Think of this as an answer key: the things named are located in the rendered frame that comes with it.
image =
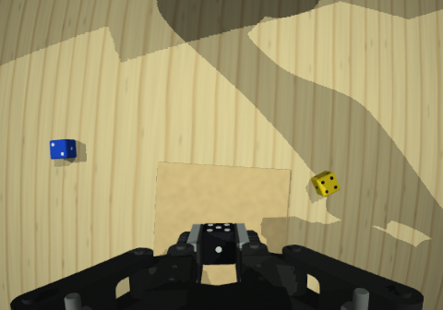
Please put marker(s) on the black die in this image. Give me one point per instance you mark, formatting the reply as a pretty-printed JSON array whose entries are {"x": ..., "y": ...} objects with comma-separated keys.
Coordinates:
[{"x": 218, "y": 244}]

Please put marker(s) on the yellow die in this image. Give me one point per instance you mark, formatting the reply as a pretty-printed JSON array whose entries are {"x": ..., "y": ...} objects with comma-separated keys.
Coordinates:
[{"x": 325, "y": 183}]

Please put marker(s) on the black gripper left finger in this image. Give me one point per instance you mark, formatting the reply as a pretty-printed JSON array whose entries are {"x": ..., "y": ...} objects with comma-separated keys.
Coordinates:
[{"x": 166, "y": 287}]

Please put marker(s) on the tan flat mat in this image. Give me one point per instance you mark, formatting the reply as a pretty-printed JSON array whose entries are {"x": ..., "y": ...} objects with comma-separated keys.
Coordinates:
[{"x": 188, "y": 194}]

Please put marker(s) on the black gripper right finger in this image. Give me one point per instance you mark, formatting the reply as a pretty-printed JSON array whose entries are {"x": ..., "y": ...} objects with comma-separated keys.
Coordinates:
[{"x": 341, "y": 286}]

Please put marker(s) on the blue die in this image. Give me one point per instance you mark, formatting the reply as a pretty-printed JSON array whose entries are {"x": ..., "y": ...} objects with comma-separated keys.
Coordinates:
[{"x": 63, "y": 149}]

